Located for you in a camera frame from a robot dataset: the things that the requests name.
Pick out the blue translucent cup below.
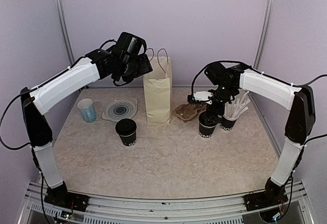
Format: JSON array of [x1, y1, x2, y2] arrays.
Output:
[[77, 98, 97, 123]]

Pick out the aluminium frame post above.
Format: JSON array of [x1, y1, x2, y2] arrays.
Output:
[[254, 0, 274, 69], [55, 0, 75, 65]]

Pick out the white wrapped straws bundle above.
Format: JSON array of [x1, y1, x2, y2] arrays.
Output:
[[224, 91, 250, 120]]

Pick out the aluminium front frame rail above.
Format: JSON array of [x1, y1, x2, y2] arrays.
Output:
[[17, 180, 320, 224]]

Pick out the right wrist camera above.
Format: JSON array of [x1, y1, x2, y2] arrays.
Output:
[[187, 91, 213, 105]]

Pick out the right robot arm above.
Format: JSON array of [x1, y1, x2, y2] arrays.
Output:
[[188, 61, 316, 206]]

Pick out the brown cardboard cup carrier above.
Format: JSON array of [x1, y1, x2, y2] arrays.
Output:
[[174, 103, 206, 122]]

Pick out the black plastic cup lid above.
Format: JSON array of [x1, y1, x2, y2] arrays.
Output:
[[115, 118, 137, 136]]

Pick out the left aluminium frame post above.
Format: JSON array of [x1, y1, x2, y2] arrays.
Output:
[[55, 0, 75, 65]]

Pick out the black paper coffee cup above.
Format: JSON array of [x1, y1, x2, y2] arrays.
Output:
[[119, 131, 136, 146]]

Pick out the black cup holding straws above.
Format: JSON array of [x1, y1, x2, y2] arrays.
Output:
[[220, 115, 238, 132]]

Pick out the cream paper takeout bag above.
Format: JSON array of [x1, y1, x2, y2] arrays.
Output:
[[143, 48, 172, 125]]

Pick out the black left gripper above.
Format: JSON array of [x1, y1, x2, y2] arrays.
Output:
[[117, 53, 153, 82]]

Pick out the right aluminium frame post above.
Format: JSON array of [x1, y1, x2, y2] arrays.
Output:
[[254, 0, 274, 69]]

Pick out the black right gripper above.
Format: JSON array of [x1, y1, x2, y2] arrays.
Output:
[[204, 82, 237, 124]]

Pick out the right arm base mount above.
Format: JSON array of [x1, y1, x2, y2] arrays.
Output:
[[243, 191, 288, 211]]

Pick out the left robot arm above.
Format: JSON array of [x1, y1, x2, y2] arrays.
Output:
[[15, 32, 153, 206]]

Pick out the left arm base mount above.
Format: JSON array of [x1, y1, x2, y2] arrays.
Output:
[[44, 189, 89, 212]]

